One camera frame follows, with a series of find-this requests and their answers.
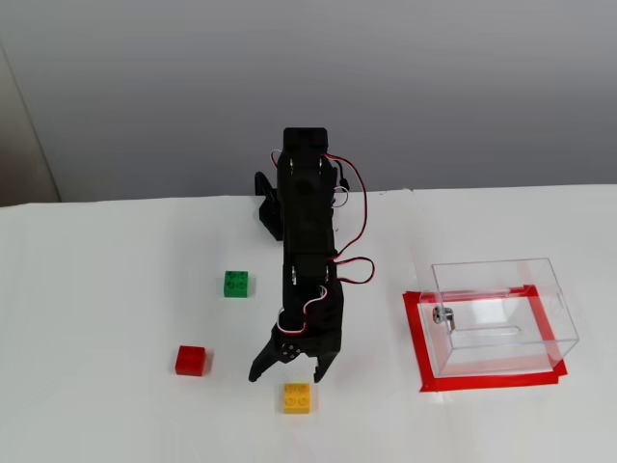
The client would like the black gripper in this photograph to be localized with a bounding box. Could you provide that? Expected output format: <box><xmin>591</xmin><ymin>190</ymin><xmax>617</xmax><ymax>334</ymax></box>
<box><xmin>247</xmin><ymin>283</ymin><xmax>345</xmax><ymax>386</ymax></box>

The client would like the yellow lego brick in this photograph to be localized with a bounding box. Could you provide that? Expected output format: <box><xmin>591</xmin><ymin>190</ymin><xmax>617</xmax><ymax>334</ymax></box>
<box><xmin>282</xmin><ymin>381</ymin><xmax>313</xmax><ymax>417</ymax></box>

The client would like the green lego brick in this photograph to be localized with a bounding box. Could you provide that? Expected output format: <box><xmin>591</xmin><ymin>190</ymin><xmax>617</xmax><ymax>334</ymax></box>
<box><xmin>222</xmin><ymin>269</ymin><xmax>257</xmax><ymax>301</ymax></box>

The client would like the red lego brick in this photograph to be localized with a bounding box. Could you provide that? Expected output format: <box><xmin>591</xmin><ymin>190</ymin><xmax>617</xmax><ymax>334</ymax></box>
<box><xmin>173</xmin><ymin>344</ymin><xmax>214</xmax><ymax>377</ymax></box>

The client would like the silver box lock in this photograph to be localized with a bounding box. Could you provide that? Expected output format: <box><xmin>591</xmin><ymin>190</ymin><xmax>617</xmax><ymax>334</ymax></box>
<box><xmin>431</xmin><ymin>304</ymin><xmax>460</xmax><ymax>335</ymax></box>

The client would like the transparent acrylic box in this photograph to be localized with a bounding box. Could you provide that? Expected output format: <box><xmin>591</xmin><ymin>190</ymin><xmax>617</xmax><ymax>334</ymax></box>
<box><xmin>417</xmin><ymin>257</ymin><xmax>580</xmax><ymax>380</ymax></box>

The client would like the black table clamp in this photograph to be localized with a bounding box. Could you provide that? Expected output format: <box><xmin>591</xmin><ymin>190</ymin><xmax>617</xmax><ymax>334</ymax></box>
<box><xmin>253</xmin><ymin>170</ymin><xmax>284</xmax><ymax>243</ymax></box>

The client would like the red tape frame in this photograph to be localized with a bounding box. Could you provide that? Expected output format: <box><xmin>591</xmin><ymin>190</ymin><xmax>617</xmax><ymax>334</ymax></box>
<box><xmin>401</xmin><ymin>284</ymin><xmax>570</xmax><ymax>395</ymax></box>

